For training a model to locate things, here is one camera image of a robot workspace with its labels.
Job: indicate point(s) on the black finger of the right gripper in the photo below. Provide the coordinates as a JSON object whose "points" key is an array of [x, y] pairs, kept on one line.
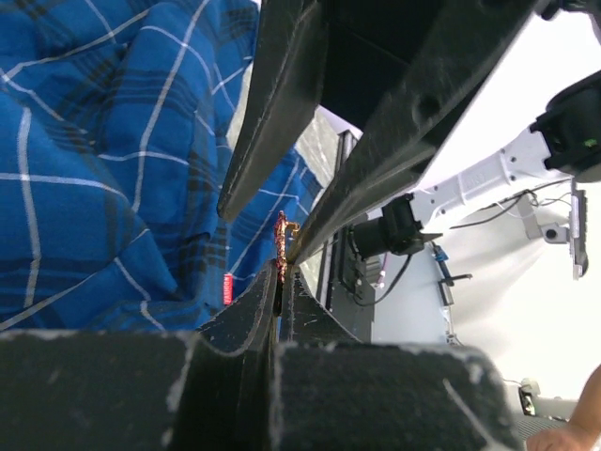
{"points": [[285, 89]]}

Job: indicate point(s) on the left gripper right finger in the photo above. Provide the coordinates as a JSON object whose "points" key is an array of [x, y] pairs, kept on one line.
{"points": [[329, 391]]}

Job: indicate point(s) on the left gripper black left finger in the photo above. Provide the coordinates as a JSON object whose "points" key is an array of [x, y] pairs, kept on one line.
{"points": [[184, 390]]}

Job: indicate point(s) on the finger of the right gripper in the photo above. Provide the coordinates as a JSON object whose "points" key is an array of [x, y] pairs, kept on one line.
{"points": [[465, 43]]}

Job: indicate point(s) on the blue plaid shirt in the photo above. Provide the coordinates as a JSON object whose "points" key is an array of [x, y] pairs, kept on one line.
{"points": [[114, 123]]}

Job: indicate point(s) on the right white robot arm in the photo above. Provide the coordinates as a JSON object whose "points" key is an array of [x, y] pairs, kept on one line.
{"points": [[399, 76]]}

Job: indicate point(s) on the bare human hand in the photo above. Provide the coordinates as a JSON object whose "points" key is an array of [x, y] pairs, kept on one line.
{"points": [[582, 430]]}

